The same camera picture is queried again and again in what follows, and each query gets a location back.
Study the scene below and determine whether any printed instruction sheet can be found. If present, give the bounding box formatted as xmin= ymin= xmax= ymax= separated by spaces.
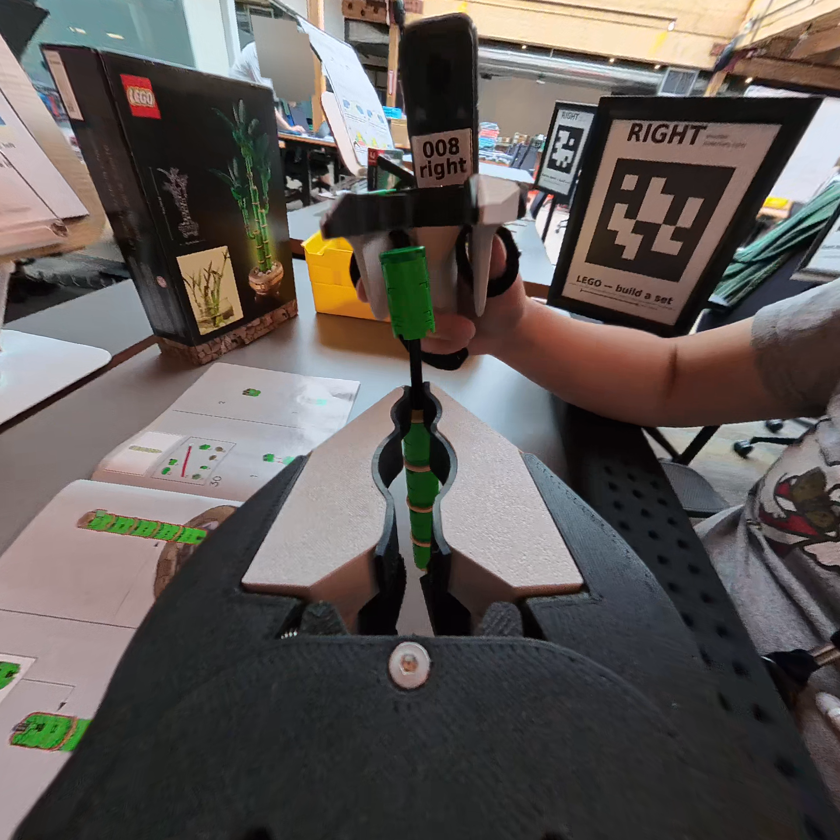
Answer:
xmin=0 ymin=36 xmax=89 ymax=221

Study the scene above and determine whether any person's right forearm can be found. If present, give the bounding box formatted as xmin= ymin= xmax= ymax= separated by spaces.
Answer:
xmin=518 ymin=298 xmax=762 ymax=427

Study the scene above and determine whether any black harness strap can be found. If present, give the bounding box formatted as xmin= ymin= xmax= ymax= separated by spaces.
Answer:
xmin=764 ymin=630 xmax=840 ymax=690

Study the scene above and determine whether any yellow plastic bin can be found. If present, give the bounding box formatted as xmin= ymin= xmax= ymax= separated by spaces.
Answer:
xmin=302 ymin=233 xmax=361 ymax=320

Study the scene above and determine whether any black building set box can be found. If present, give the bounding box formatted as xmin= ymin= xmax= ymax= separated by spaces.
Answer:
xmin=41 ymin=45 xmax=298 ymax=366

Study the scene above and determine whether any green cylinder brick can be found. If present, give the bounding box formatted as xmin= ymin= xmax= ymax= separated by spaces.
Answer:
xmin=379 ymin=246 xmax=437 ymax=340

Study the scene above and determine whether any black framed marker sign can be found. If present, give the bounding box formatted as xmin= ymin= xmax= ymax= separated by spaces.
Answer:
xmin=546 ymin=95 xmax=824 ymax=337
xmin=533 ymin=100 xmax=599 ymax=204

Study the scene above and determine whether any green bamboo stalk model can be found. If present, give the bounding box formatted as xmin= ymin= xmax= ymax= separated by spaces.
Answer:
xmin=402 ymin=335 xmax=442 ymax=571

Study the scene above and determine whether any person's right hand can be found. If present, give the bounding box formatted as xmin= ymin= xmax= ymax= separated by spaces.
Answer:
xmin=419 ymin=230 xmax=547 ymax=358

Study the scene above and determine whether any instruction booklet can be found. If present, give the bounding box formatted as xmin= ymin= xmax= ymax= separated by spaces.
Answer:
xmin=0 ymin=362 xmax=361 ymax=834

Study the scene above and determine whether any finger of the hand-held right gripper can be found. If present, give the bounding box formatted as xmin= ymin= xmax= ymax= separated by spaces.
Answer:
xmin=468 ymin=176 xmax=524 ymax=317
xmin=354 ymin=231 xmax=396 ymax=322

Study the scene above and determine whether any green striped cloth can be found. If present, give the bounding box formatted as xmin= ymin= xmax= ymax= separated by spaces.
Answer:
xmin=712 ymin=180 xmax=840 ymax=303

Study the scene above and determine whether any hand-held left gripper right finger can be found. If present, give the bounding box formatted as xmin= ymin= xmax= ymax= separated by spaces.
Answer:
xmin=420 ymin=387 xmax=585 ymax=636

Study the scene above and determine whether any black dotted edge pad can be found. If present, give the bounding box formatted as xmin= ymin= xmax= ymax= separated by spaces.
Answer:
xmin=564 ymin=400 xmax=840 ymax=840

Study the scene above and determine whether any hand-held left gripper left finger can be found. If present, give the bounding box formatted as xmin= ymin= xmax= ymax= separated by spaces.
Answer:
xmin=241 ymin=386 xmax=411 ymax=636

